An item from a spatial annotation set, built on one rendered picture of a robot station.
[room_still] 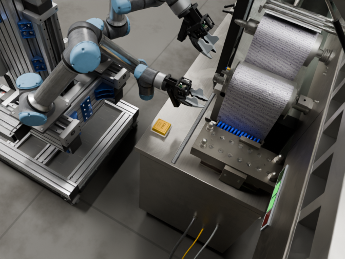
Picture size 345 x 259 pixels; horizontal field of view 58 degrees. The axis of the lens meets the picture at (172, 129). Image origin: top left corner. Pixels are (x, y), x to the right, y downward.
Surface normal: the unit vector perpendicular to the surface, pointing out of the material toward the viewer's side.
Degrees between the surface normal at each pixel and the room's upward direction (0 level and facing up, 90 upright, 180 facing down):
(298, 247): 0
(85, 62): 84
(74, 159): 0
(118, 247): 0
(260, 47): 92
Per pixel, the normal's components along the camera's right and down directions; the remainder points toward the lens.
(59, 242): 0.10, -0.55
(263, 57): -0.46, 0.73
